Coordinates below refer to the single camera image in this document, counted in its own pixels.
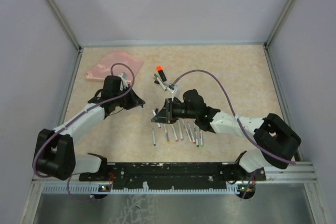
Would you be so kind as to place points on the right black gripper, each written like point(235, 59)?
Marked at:
point(166, 115)

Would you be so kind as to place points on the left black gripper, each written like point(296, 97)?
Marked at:
point(135, 101)

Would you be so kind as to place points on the orange white marker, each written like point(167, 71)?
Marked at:
point(166, 134)

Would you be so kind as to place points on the lavender marker pen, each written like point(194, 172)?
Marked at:
point(180, 130)

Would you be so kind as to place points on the pink capped marker pen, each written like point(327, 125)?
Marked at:
point(175, 133)

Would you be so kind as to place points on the magenta capped marker pen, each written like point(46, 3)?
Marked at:
point(192, 134)

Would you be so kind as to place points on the dark green capped marker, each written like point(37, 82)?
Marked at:
point(196, 136)

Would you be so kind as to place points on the light green capped marker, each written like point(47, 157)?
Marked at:
point(201, 138)

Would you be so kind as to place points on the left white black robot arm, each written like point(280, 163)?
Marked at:
point(54, 152)

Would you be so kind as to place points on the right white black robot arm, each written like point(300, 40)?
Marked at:
point(274, 140)

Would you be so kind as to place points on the green capped marker pen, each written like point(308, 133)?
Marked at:
point(160, 82)

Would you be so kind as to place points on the orange capped black highlighter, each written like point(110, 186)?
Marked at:
point(161, 73)

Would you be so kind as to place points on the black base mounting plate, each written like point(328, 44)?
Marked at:
point(162, 176)

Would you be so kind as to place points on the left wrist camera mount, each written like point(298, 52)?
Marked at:
point(124, 78)

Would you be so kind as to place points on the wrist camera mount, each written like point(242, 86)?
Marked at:
point(175, 90)
point(124, 78)

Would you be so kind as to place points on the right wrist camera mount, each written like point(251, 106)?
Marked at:
point(175, 90)

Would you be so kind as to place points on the white slotted cable duct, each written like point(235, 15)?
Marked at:
point(101, 189)

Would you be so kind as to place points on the aluminium frame rail right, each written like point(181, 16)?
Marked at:
point(279, 23)

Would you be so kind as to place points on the aluminium frame rail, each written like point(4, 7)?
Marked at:
point(63, 23)
point(279, 23)

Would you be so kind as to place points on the aluminium frame rail left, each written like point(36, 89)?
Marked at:
point(63, 23)

